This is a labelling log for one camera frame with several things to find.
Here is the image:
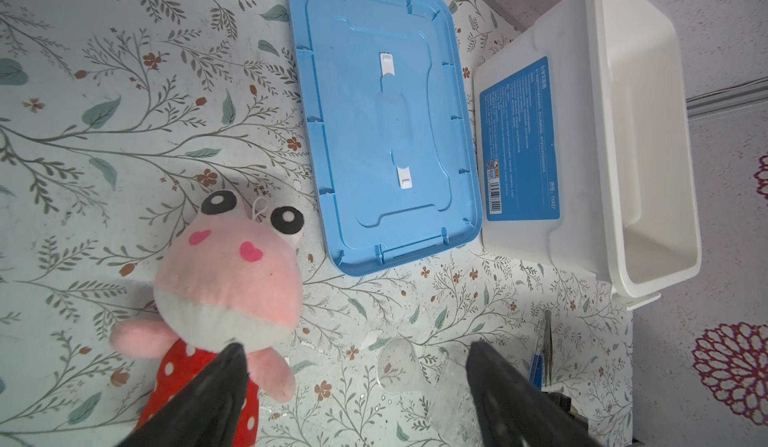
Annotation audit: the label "blue tweezers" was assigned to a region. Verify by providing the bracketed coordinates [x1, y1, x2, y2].
[528, 352, 544, 390]

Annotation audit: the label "blue plastic bin lid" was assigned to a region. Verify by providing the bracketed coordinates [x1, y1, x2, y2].
[288, 0, 483, 277]

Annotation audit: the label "pink frog plush toy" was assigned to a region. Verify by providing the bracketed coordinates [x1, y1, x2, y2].
[110, 190, 305, 446]

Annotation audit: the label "white plastic storage bin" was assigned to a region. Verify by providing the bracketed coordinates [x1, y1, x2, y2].
[472, 0, 702, 310]

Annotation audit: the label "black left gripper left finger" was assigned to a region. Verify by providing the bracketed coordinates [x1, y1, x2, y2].
[120, 343, 249, 447]

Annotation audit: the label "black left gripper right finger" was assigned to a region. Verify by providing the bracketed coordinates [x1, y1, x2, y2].
[466, 342, 598, 447]

